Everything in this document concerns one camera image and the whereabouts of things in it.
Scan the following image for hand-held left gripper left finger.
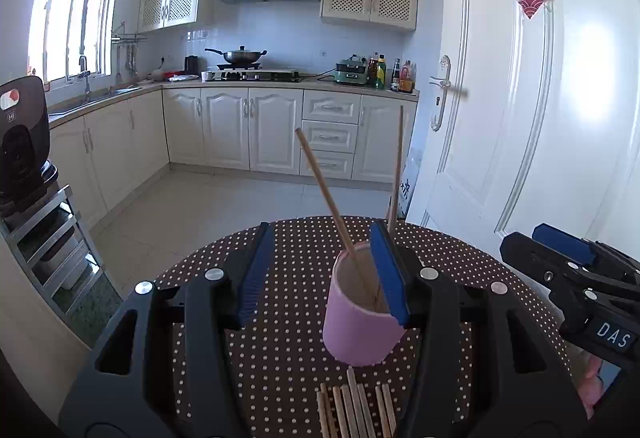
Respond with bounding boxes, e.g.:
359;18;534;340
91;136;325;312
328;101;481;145
59;220;277;438

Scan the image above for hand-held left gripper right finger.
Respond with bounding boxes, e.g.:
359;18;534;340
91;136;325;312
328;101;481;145
370;220;584;438

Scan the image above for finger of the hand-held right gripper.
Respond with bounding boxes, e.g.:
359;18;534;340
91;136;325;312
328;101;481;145
531;223;640;289
500;231;608;334

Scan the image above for pink cylindrical cup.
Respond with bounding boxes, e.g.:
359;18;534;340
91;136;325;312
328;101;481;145
322;240;408;367

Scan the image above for light wooden chopstick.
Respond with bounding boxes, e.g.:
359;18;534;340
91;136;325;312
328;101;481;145
294;127;381;306

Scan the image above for pile of wooden chopsticks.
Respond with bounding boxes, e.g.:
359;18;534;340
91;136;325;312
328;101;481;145
316;366;398;438

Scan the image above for person's right hand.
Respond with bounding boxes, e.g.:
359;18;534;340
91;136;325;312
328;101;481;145
576;352;610;415

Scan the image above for leaning white board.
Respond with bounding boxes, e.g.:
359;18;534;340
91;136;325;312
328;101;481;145
400;148;423;219

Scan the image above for round polka dot table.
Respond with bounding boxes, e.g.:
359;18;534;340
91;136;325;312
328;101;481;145
150;215;566;438

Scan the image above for white panel door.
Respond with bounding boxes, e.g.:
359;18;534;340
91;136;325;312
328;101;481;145
420;0;640;269

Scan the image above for cream lower kitchen cabinets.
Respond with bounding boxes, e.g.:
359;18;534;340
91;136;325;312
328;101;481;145
47;85;420;219

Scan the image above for red sauce bottle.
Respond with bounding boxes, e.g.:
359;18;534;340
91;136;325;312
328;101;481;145
399;60;416;94

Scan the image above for gas stove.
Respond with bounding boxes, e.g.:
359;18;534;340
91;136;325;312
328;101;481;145
212;63;305;83

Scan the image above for metal shelf rack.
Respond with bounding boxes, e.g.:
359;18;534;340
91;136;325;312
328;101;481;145
0;160;123;319

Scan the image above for steel wok with lid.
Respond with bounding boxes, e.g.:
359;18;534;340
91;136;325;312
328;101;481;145
204;45;268;66

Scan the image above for steel kitchen sink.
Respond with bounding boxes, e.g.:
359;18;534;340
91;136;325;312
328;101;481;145
65;85;142;109

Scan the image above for black kitchen appliance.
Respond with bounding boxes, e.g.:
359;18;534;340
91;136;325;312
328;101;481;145
0;75;51;204

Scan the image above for chrome sink faucet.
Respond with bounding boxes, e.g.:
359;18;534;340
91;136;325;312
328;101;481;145
77;55;93;96

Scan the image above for barred kitchen window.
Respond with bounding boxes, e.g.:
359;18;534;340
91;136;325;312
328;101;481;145
27;0;123;86

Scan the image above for silver door handle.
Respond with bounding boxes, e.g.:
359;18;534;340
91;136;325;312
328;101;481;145
429;55;471;131

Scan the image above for wall utensil rack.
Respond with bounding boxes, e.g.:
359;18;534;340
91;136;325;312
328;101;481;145
111;20;148;74

